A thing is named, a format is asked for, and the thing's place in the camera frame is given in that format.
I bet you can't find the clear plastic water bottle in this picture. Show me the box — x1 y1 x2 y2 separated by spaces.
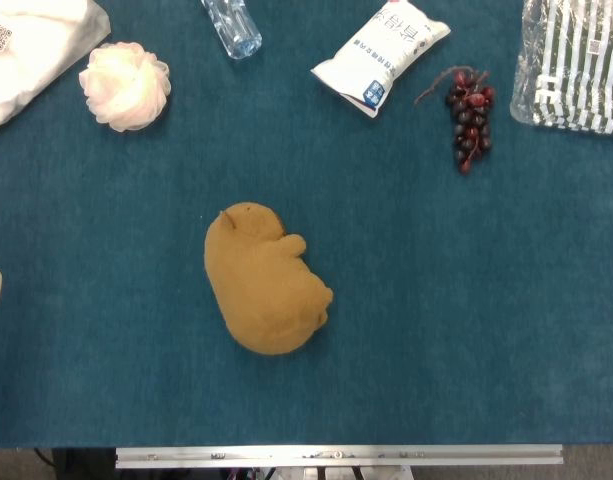
200 0 263 61

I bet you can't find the white packaged folded garment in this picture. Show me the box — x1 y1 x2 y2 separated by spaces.
0 0 111 147

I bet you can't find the white printed snack pack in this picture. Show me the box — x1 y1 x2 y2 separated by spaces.
310 0 452 120

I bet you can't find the green striped shirt in bag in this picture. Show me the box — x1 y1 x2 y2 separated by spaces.
509 0 613 136

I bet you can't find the aluminium profile rail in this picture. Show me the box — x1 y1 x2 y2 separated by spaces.
114 443 565 470

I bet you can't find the brown plush toy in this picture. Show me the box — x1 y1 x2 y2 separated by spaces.
203 201 335 357

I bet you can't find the blue felt table mat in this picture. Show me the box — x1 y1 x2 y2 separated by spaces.
0 0 613 449

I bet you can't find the pale pink bath pouf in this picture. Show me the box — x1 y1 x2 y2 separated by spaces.
78 41 172 133

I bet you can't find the dark red grape bunch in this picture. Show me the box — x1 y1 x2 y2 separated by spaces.
414 65 496 175

